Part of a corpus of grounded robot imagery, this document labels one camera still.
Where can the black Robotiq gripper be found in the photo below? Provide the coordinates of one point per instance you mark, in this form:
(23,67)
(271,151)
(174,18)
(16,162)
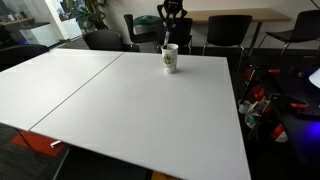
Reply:
(173,3)

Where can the wooden top table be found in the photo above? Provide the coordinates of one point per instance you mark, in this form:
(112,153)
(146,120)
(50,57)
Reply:
(233,15)

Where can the orange floor mat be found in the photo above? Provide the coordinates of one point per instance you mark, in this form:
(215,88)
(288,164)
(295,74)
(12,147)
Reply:
(163,176)

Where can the red floor mat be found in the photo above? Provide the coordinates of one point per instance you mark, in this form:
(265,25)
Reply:
(36,141)

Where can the green potted plant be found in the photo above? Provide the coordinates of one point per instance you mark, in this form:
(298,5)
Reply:
(90,13)

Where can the black and silver marker pen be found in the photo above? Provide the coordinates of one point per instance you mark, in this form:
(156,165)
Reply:
(167,33)

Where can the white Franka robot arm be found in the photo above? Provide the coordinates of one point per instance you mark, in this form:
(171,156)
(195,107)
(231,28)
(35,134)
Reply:
(315,78)

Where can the wooden wall shelf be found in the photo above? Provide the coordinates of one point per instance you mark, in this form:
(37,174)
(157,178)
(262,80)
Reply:
(13,21)

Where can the white low cabinet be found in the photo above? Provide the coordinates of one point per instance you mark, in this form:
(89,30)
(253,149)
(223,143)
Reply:
(40,34)

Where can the white paper cup with print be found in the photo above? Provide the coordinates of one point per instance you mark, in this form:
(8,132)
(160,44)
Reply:
(169,58)

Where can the white storage box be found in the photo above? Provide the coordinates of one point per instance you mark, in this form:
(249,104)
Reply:
(71,27)

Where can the black office chair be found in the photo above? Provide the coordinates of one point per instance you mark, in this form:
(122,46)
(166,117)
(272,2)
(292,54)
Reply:
(20,55)
(103,40)
(305,25)
(130,26)
(228,30)
(181,33)

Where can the white plastic bundle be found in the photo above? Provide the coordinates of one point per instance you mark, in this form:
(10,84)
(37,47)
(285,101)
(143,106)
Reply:
(245,107)

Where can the bin with green liner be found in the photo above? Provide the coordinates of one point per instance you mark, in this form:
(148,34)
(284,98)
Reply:
(146,20)

